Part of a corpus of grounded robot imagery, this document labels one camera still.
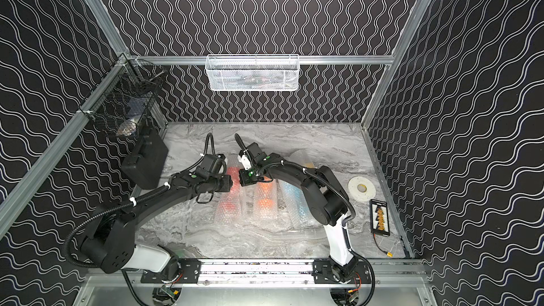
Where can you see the white tape roll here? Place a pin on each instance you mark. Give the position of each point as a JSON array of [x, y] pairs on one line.
[[361, 189]]

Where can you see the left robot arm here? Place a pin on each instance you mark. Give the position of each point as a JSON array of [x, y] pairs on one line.
[[107, 239]]

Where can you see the bubble wrapped yellow glass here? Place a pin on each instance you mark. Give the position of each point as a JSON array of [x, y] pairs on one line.
[[303, 158]]

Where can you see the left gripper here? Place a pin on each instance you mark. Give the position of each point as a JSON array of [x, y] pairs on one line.
[[225, 183]]

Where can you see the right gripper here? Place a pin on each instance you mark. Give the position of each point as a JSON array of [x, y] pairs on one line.
[[243, 180]]

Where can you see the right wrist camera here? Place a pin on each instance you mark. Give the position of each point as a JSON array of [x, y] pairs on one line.
[[252, 157]]

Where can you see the black speaker box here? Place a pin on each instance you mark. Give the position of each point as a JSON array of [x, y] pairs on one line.
[[145, 163]]

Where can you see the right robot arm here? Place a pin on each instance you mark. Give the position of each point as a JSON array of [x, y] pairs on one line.
[[327, 203]]

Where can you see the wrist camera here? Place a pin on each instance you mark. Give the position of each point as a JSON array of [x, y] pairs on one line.
[[252, 157], [212, 165]]

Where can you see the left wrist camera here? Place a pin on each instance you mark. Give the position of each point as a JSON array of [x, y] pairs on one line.
[[212, 165]]

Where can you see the black wire mesh basket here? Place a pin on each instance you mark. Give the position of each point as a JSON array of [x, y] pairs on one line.
[[128, 108]]

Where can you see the aluminium frame corner post left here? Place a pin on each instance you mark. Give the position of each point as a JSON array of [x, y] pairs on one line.
[[106, 24]]

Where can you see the white wire mesh basket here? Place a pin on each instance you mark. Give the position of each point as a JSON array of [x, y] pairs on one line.
[[253, 73]]

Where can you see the bubble wrapped blue glass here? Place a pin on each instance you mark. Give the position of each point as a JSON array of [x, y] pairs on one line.
[[297, 207]]

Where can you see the bubble wrapped orange glass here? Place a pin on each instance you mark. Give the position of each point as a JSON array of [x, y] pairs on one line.
[[266, 202]]

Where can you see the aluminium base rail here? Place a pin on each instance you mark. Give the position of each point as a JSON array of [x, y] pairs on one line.
[[296, 273]]

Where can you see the black battery charger box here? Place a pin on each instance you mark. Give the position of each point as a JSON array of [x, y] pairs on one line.
[[379, 218]]

